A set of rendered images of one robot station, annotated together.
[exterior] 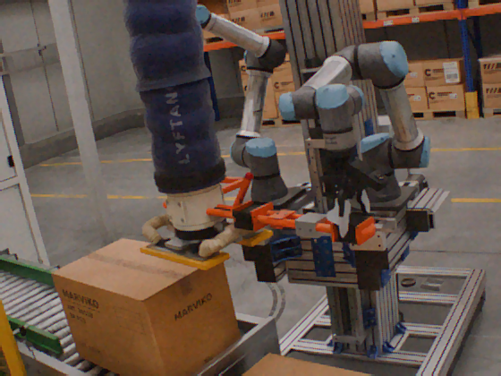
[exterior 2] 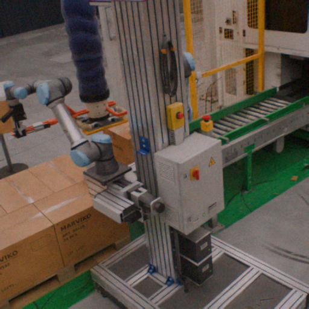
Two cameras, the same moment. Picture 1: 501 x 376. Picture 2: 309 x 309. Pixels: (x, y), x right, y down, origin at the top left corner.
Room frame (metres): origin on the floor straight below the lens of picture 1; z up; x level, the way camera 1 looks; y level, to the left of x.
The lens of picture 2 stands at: (2.98, -2.65, 2.29)
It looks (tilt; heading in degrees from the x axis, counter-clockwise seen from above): 27 degrees down; 105
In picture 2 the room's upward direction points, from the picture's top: 7 degrees counter-clockwise
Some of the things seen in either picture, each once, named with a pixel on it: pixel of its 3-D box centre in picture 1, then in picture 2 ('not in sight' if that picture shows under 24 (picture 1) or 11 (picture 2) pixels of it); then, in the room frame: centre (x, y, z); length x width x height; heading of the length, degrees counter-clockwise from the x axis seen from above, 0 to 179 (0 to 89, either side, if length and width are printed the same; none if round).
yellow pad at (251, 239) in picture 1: (224, 227); (104, 124); (1.87, 0.11, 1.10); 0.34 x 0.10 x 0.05; 43
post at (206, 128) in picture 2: not in sight; (209, 177); (2.60, 0.36, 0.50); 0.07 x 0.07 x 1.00; 49
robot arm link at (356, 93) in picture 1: (341, 102); (20, 92); (1.48, -0.26, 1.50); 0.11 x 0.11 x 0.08; 60
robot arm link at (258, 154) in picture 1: (261, 156); not in sight; (2.35, -0.06, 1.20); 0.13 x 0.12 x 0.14; 25
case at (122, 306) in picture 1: (144, 310); (147, 142); (2.06, 0.51, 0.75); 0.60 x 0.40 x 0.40; 48
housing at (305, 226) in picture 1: (312, 225); (38, 127); (1.46, -0.14, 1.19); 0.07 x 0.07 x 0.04; 43
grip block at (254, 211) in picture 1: (253, 215); not in sight; (1.62, 0.01, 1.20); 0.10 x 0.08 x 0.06; 133
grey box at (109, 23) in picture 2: not in sight; (114, 21); (1.63, 1.40, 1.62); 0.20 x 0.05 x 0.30; 49
